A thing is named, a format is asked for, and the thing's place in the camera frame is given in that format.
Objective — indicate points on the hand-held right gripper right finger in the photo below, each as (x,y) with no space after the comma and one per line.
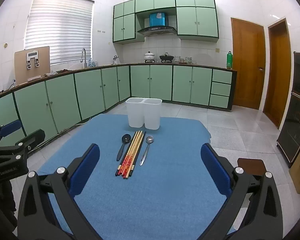
(215,171)

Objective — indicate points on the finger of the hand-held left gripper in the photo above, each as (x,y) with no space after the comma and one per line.
(11,129)
(35,137)

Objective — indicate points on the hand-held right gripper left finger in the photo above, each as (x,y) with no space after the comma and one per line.
(86,166)

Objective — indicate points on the bundle of chopsticks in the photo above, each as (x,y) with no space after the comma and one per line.
(132,152)

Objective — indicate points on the black spoon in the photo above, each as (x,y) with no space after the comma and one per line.
(126,138)

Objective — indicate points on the metal spoon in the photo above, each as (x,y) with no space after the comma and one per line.
(149,139)

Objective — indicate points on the white two-compartment utensil holder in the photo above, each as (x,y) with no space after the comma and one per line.
(143,115)

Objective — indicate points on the brown stool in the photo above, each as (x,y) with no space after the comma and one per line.
(251,163)

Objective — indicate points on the green base cabinets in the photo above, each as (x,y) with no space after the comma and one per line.
(65,97)

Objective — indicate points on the wooden board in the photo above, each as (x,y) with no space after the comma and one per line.
(21,67)

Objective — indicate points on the blue table mat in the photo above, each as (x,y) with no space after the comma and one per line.
(152,200)

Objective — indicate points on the dark rag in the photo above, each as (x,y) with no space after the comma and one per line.
(62,71)

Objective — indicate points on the grey clamp device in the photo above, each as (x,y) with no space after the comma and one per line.
(32,55)

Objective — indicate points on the metal kitchen faucet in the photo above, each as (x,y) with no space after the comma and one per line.
(83,57)

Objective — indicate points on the black glass-front cabinet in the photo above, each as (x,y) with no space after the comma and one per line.
(295,110)

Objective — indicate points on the wooden door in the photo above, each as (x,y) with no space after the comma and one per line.
(247,67)
(277,75)

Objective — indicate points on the white window blind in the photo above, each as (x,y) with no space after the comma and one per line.
(57,30)

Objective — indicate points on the green plastic bottle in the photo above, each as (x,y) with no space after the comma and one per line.
(229,60)

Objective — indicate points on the glass jar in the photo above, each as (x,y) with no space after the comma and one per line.
(188,60)
(177,59)

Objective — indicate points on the black wok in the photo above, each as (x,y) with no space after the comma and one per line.
(166,57)

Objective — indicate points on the white cooking pot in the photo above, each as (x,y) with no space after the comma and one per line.
(149,56)

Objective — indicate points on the black range hood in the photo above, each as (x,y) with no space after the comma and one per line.
(157,30)

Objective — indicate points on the blue hood chimney cover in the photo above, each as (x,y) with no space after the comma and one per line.
(158,18)

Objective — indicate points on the wall hooks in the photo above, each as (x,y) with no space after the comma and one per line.
(101,31)

